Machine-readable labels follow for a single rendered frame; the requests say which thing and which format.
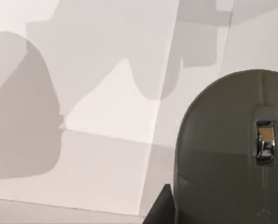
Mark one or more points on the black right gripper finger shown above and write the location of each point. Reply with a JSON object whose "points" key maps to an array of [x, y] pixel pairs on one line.
{"points": [[163, 206]]}

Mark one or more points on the dark grey computer mouse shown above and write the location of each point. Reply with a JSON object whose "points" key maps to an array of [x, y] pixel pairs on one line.
{"points": [[223, 151]]}

